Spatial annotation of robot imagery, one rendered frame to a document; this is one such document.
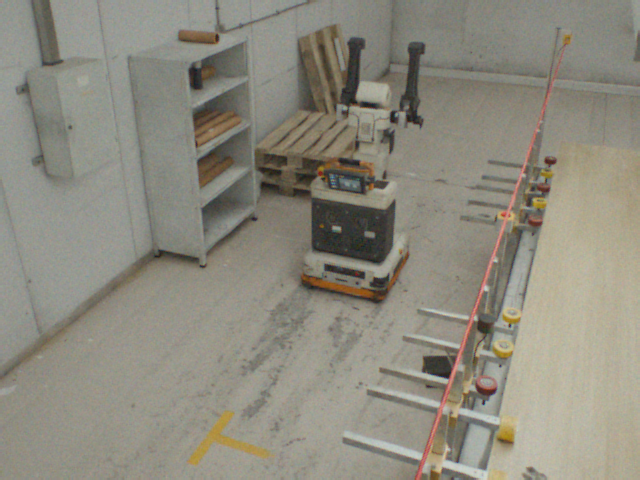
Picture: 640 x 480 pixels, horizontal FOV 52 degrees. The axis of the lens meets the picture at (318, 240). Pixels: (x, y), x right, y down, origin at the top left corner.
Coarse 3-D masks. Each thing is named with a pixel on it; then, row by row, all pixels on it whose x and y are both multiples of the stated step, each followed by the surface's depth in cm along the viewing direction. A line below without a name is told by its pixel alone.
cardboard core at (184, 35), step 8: (184, 32) 468; (192, 32) 466; (200, 32) 464; (208, 32) 463; (216, 32) 462; (184, 40) 472; (192, 40) 469; (200, 40) 466; (208, 40) 463; (216, 40) 467
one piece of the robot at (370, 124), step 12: (348, 108) 446; (360, 108) 435; (348, 120) 440; (360, 120) 437; (372, 120) 433; (384, 120) 430; (360, 132) 439; (372, 132) 436; (360, 144) 449; (372, 144) 446; (360, 156) 454; (372, 156) 450; (384, 156) 453; (384, 168) 458
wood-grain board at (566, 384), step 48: (576, 144) 471; (576, 192) 396; (624, 192) 397; (576, 240) 342; (624, 240) 342; (528, 288) 301; (576, 288) 301; (624, 288) 301; (528, 336) 269; (576, 336) 269; (624, 336) 269; (528, 384) 242; (576, 384) 243; (624, 384) 243; (528, 432) 221; (576, 432) 221; (624, 432) 221
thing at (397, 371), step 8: (384, 368) 257; (392, 368) 257; (400, 368) 257; (400, 376) 256; (408, 376) 254; (416, 376) 253; (424, 376) 252; (432, 376) 252; (432, 384) 251; (440, 384) 250; (472, 392) 246; (488, 400) 244
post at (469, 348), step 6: (468, 318) 236; (474, 318) 236; (474, 324) 236; (474, 330) 238; (468, 336) 240; (474, 336) 239; (468, 342) 241; (474, 342) 240; (468, 348) 242; (474, 348) 243; (468, 354) 243; (468, 360) 244; (468, 366) 246; (468, 372) 247; (468, 378) 248
